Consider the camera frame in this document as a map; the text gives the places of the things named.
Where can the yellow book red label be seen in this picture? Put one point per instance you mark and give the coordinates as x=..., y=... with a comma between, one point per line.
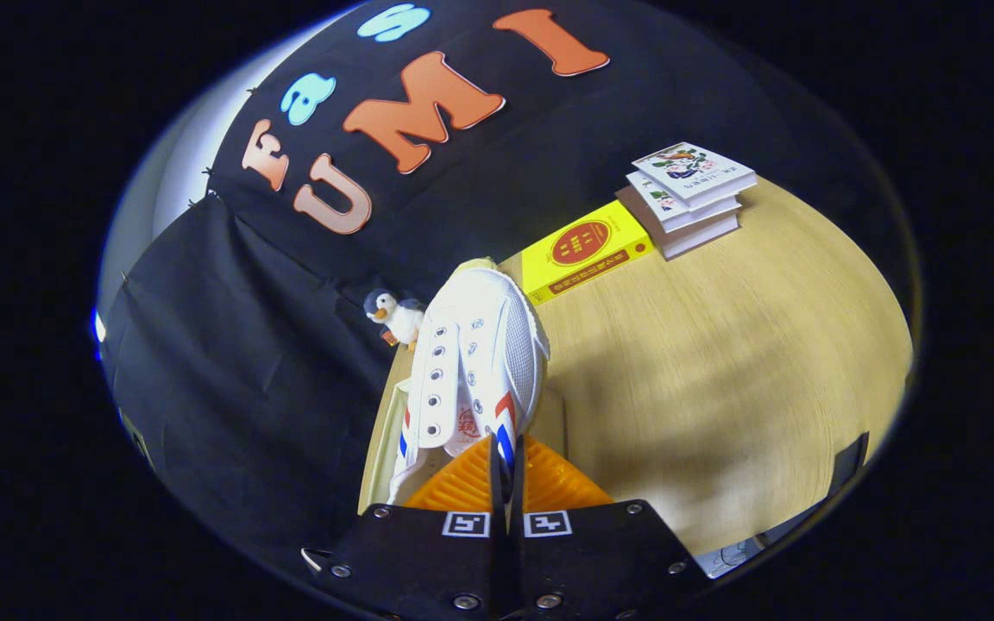
x=583, y=250

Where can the brown cover book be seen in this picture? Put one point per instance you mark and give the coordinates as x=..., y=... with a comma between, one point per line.
x=700, y=237

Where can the penguin plush toy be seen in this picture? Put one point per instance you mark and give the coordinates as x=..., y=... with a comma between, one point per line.
x=398, y=319

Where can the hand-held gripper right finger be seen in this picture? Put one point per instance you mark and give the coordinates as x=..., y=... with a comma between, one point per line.
x=600, y=561

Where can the white illustrated cover book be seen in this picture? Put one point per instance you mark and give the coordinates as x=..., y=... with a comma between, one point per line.
x=691, y=168

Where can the white canvas shoe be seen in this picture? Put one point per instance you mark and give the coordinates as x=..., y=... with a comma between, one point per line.
x=488, y=345

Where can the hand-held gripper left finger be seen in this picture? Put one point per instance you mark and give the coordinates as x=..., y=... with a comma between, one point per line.
x=428, y=561

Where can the beige fabric storage box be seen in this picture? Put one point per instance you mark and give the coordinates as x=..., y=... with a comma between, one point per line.
x=554, y=423

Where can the yellow round plush toy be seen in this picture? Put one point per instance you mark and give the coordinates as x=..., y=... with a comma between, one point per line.
x=480, y=264

